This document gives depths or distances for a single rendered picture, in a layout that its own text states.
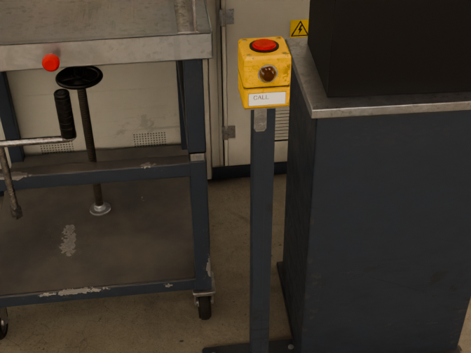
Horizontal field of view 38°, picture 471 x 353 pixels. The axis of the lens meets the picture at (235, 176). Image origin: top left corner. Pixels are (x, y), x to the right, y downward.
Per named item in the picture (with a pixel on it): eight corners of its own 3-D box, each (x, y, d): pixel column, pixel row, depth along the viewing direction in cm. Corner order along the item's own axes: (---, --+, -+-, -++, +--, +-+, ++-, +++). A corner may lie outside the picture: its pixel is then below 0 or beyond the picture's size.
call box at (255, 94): (289, 108, 118) (291, 54, 112) (244, 111, 117) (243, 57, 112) (281, 86, 125) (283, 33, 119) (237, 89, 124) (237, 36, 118)
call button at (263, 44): (277, 56, 114) (277, 47, 114) (254, 57, 114) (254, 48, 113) (273, 45, 118) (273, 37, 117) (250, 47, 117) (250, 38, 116)
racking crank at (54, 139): (10, 221, 149) (-20, 101, 132) (12, 212, 152) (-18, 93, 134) (89, 214, 151) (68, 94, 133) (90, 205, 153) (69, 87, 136)
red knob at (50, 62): (60, 73, 129) (57, 57, 127) (43, 73, 129) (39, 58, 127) (62, 62, 133) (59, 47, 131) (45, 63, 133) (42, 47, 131)
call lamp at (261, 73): (278, 85, 114) (279, 66, 112) (258, 87, 114) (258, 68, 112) (277, 81, 115) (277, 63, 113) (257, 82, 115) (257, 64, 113)
